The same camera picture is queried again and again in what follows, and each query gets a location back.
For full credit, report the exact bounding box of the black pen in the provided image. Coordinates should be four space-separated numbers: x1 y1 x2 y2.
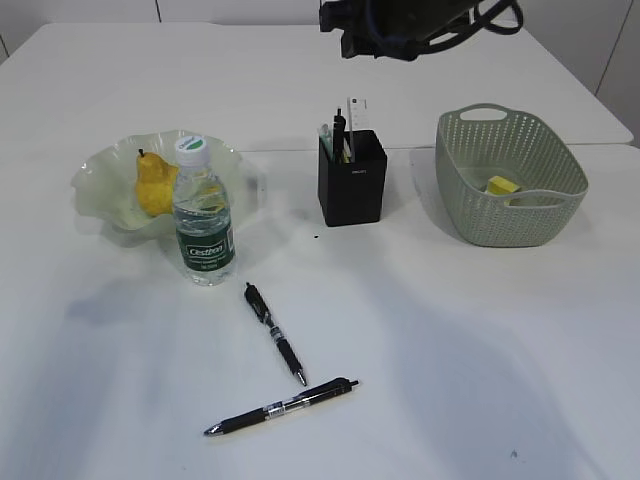
244 282 308 386
332 107 346 164
203 377 359 437

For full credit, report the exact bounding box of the yellow waste paper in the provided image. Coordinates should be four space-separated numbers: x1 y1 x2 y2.
483 175 522 197

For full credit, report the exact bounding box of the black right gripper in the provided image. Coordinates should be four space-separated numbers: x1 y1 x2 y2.
319 0 475 60

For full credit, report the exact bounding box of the mint green utility knife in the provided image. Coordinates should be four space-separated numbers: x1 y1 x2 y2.
317 124 334 162

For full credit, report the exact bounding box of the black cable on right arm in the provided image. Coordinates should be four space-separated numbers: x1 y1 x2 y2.
364 0 525 62

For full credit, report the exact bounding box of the green woven plastic basket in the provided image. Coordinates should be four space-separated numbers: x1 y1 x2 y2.
435 103 589 248

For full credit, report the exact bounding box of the pale green wavy glass plate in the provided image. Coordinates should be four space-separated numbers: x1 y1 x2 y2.
71 130 260 247

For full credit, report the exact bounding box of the black square pen holder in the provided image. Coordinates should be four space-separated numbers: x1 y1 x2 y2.
317 130 387 227

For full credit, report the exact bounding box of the clear plastic ruler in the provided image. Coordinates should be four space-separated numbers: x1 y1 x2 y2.
346 97 369 163

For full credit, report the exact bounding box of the clear water bottle green label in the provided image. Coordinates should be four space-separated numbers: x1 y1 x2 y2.
172 135 236 286

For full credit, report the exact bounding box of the yellow pear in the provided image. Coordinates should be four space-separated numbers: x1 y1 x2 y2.
134 149 179 217

